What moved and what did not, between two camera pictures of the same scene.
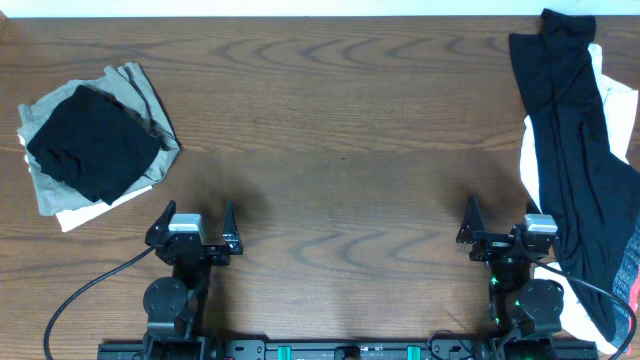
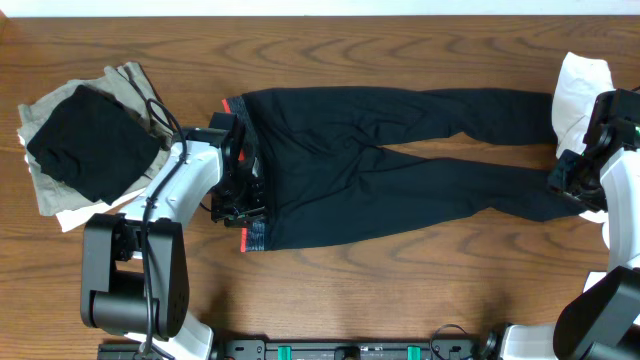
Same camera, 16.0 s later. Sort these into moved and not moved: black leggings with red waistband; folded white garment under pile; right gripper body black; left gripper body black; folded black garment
Moved: left gripper body black; black leggings with red waistband; right gripper body black
Not moved: folded white garment under pile; folded black garment
